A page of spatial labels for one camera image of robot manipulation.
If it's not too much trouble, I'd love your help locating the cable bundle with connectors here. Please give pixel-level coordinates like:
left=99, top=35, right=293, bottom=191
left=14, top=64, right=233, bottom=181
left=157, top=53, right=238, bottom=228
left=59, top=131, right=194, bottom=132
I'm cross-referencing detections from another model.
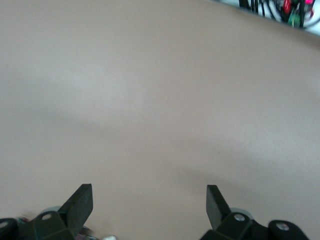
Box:
left=237, top=0, right=320, bottom=29

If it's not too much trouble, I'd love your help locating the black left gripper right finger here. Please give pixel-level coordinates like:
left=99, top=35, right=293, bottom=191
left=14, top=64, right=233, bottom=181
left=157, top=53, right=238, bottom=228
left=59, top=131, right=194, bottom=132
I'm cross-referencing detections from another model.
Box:
left=199, top=184, right=311, bottom=240

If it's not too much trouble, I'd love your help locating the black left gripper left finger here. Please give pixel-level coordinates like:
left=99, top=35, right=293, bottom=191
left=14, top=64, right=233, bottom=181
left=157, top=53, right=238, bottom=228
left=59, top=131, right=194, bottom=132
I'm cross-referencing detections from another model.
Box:
left=0, top=183, right=94, bottom=240

